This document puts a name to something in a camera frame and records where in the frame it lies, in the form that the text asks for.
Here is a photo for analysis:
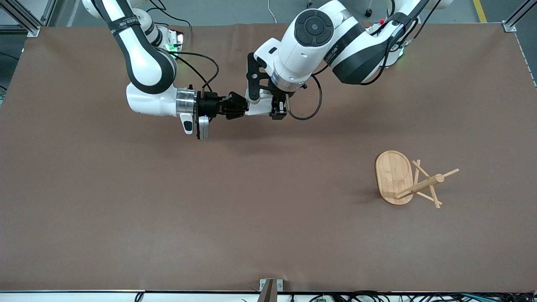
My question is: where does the white faceted cup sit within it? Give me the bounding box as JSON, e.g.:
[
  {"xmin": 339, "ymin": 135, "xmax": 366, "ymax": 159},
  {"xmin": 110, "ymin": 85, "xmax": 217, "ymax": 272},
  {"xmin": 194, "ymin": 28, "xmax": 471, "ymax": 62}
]
[{"xmin": 245, "ymin": 89, "xmax": 274, "ymax": 117}]

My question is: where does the wooden cup rack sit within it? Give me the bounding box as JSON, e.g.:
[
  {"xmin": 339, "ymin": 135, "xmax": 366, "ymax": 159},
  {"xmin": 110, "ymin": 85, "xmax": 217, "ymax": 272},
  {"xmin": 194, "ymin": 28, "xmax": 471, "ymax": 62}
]
[{"xmin": 375, "ymin": 150, "xmax": 460, "ymax": 209}]

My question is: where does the brown table cover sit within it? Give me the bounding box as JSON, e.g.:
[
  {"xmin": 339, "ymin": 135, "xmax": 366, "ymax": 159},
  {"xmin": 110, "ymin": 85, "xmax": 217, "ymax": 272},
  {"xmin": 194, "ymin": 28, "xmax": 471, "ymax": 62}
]
[{"xmin": 0, "ymin": 23, "xmax": 537, "ymax": 293}]

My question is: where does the yellow floor tape strip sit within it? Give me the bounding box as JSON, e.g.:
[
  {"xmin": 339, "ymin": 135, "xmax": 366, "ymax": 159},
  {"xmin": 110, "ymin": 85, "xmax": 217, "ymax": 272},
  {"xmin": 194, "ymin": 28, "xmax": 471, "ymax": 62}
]
[{"xmin": 473, "ymin": 0, "xmax": 488, "ymax": 23}]

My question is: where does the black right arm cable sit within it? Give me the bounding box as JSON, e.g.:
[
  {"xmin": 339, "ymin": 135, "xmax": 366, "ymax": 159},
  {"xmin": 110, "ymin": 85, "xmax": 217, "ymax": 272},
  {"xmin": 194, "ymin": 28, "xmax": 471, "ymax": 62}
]
[{"xmin": 149, "ymin": 0, "xmax": 220, "ymax": 93}]

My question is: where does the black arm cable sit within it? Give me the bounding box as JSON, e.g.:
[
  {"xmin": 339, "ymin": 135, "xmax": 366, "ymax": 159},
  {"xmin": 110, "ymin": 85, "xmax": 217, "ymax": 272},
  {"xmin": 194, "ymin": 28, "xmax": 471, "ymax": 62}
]
[
  {"xmin": 287, "ymin": 0, "xmax": 443, "ymax": 121},
  {"xmin": 149, "ymin": 0, "xmax": 220, "ymax": 93}
]

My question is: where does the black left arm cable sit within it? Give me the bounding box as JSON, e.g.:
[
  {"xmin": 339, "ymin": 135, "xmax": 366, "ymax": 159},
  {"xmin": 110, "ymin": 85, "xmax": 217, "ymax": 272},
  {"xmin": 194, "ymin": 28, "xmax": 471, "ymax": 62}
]
[{"xmin": 287, "ymin": 0, "xmax": 443, "ymax": 121}]

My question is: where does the grey metal mounting bracket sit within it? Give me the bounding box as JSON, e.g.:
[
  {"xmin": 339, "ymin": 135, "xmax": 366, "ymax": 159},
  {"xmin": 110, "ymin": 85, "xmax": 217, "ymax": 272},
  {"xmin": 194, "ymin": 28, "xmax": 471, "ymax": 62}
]
[{"xmin": 257, "ymin": 279, "xmax": 284, "ymax": 302}]

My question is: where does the aluminium frame post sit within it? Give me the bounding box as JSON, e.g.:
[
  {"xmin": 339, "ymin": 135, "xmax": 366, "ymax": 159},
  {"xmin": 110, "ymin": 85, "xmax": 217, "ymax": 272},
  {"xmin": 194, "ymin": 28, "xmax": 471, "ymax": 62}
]
[
  {"xmin": 0, "ymin": 0, "xmax": 41, "ymax": 37},
  {"xmin": 501, "ymin": 0, "xmax": 537, "ymax": 33}
]

